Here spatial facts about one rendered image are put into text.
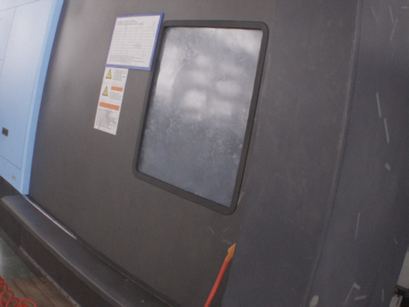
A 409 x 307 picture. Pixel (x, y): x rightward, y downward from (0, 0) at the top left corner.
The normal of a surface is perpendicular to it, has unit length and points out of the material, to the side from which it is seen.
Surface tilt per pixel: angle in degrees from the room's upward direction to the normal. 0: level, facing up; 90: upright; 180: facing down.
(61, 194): 86
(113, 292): 31
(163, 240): 86
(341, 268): 90
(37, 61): 86
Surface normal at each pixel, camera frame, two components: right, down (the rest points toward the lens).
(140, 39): -0.73, -0.07
